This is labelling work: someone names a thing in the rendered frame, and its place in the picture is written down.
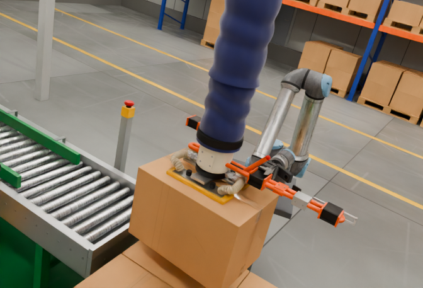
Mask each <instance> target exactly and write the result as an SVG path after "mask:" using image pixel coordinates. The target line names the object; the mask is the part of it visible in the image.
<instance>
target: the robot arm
mask: <svg viewBox="0 0 423 288"><path fill-rule="evenodd" d="M280 86H281V90H280V92H279V95H278V97H277V99H276V102H275V104H274V107H273V109H272V110H271V113H270V115H269V118H268V121H267V122H266V124H265V127H264V129H263V132H262V134H261V136H260V138H259V141H258V143H257V146H256V148H255V150H254V152H253V154H252V156H251V157H248V158H247V161H246V162H245V167H248V166H250V165H252V164H253V163H255V162H257V161H259V160H260V159H262V158H263V157H265V156H267V155H269V156H270V157H271V159H270V160H268V161H266V162H265V163H263V164H261V165H259V166H258V169H259V168H261V169H263V170H265V173H264V175H270V174H273V175H272V178H271V179H272V180H274V181H276V182H278V183H279V182H281V183H284V184H285V183H291V181H292V178H293V176H295V177H298V178H302V177H303V175H304V173H305V171H306V169H307V167H308V165H309V163H310V161H311V158H310V157H309V153H308V151H307V150H308V147H309V143H310V140H311V138H312V134H313V131H314V128H315V125H316V123H317V119H318V117H319V113H320V110H321V108H322V104H323V101H324V99H325V97H328V95H329V93H330V89H331V86H332V78H331V77H330V76H328V75H326V74H322V73H320V72H317V71H313V70H311V69H307V68H300V69H296V70H294V71H291V72H290V73H288V74H287V75H286V76H285V77H284V78H283V79H282V81H281V83H280ZM300 89H304V90H305V96H304V98H303V102H302V106H301V109H300V113H299V116H298V120H297V122H296V126H295V130H294V133H293V137H292V140H291V144H290V146H288V147H287V148H285V147H283V146H284V145H283V143H282V142H281V141H280V140H278V139H276V138H277V136H278V134H279V131H280V129H281V126H282V124H283V122H284V120H285V117H286V114H287V113H288V110H289V108H290V106H291V103H292V101H293V99H294V97H295V94H296V93H299V92H300Z"/></svg>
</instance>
